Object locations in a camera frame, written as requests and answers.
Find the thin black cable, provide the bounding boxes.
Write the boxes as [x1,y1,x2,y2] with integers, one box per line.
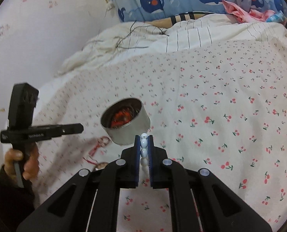
[94,20,170,51]

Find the pink cloth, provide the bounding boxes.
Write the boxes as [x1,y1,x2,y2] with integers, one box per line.
[222,0,275,23]

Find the left hand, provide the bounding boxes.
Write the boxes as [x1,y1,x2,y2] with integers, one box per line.
[4,143,39,184]

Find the white oval bead bracelet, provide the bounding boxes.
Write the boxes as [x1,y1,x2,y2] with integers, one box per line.
[139,132,151,175]

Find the wall power outlet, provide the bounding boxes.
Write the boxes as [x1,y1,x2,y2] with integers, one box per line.
[105,0,115,11]

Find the white striped duvet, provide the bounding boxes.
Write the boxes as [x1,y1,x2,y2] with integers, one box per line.
[57,14,287,76]

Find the left forearm dark sleeve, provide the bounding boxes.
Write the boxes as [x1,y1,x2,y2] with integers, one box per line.
[0,166,35,231]

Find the red knotted cord bracelet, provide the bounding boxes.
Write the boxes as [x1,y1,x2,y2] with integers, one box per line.
[110,109,132,128]

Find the cherry print bed sheet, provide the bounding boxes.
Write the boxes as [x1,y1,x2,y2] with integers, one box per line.
[33,39,287,231]

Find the round silver metal tin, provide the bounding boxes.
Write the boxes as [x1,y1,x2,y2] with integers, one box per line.
[100,97,151,146]

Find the light blue tube package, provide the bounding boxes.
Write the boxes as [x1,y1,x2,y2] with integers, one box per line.
[266,10,286,24]

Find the tan striped pillow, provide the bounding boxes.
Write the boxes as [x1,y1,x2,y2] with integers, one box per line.
[146,12,212,29]

